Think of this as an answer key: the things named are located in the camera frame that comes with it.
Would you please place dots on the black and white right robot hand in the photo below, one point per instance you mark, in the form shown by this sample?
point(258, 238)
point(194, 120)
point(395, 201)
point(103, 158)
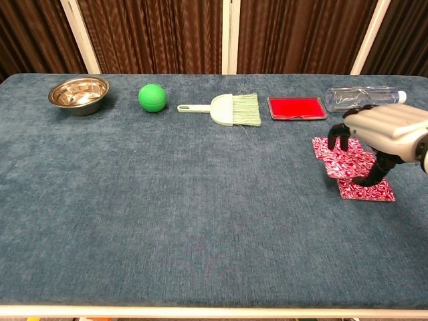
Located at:
point(384, 130)

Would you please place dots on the clear plastic water bottle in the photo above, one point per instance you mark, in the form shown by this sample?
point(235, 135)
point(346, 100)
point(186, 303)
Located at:
point(354, 97)

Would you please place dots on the clear case with red pad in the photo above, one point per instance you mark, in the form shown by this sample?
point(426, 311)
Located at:
point(297, 108)

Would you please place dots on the brown pleated partition panel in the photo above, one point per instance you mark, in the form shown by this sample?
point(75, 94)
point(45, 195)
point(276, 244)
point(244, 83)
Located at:
point(33, 33)
point(408, 33)
point(150, 33)
point(294, 33)

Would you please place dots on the white brush with green bristles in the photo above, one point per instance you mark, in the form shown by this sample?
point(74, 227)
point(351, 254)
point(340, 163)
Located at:
point(222, 108)

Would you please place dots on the blue fabric table cover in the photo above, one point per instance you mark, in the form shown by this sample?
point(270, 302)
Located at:
point(167, 200)

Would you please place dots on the green ball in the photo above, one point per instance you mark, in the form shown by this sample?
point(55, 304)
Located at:
point(152, 97)

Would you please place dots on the white table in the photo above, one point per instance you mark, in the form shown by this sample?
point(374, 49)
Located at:
point(200, 311)

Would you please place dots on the stainless steel bowl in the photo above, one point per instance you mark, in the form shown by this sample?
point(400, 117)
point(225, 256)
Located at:
point(78, 97)

